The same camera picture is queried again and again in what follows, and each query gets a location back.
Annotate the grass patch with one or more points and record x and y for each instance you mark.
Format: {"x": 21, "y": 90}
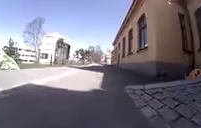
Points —
{"x": 38, "y": 65}

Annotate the yellow building with dark windows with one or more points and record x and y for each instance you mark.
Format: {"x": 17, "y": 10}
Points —
{"x": 161, "y": 40}

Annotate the tall white building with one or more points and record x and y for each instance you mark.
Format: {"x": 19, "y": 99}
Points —
{"x": 49, "y": 48}

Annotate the grey kerb strip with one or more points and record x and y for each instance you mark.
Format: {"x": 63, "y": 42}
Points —
{"x": 44, "y": 80}

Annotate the grey asphalt road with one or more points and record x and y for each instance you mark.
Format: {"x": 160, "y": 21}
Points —
{"x": 71, "y": 106}

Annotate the grey cobblestone paving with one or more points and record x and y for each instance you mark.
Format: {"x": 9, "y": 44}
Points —
{"x": 178, "y": 103}

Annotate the group of distant trees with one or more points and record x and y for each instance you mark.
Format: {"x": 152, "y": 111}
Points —
{"x": 88, "y": 55}

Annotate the distant pale building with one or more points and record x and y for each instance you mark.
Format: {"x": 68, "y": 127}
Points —
{"x": 107, "y": 58}

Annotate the bare tree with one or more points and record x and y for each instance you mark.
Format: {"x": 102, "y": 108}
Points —
{"x": 34, "y": 33}

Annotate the pale grey pavement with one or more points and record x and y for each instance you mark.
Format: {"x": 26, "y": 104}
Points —
{"x": 11, "y": 78}

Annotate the dark evergreen tree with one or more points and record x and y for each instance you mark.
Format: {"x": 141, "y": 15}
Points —
{"x": 11, "y": 50}

